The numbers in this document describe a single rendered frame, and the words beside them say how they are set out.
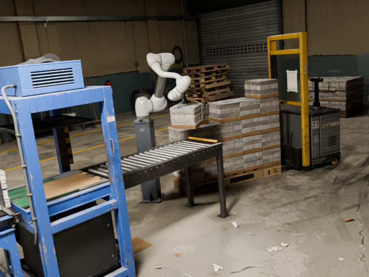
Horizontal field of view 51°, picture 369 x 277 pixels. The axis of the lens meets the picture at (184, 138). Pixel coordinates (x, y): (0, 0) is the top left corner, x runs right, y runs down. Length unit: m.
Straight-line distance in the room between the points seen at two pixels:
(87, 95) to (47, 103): 0.28
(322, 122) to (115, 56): 7.71
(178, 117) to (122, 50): 8.14
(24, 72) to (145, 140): 2.16
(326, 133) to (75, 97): 3.82
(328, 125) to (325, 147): 0.31
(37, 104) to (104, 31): 9.30
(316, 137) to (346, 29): 5.87
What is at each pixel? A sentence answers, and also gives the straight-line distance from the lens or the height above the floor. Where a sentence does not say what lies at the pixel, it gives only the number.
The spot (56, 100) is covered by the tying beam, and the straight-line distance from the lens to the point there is 2.62.
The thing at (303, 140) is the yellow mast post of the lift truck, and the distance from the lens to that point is 5.35.
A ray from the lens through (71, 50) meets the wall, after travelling 11.20.
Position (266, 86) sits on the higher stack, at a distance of 5.13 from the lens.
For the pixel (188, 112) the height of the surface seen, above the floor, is 1.13.
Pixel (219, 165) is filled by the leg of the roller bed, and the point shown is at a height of 0.57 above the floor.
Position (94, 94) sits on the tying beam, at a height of 1.51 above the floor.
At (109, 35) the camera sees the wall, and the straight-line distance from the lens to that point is 11.86.
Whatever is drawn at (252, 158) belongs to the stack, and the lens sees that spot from 5.14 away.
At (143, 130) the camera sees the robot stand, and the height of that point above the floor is 0.89.
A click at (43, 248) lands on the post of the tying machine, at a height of 0.57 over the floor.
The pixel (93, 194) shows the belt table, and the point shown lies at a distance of 3.02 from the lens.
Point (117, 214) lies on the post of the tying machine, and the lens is 3.02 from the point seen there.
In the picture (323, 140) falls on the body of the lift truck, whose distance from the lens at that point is 5.61.
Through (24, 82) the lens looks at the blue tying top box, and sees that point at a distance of 2.73.
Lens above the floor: 1.73
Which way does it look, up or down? 12 degrees down
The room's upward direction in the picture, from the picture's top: 5 degrees counter-clockwise
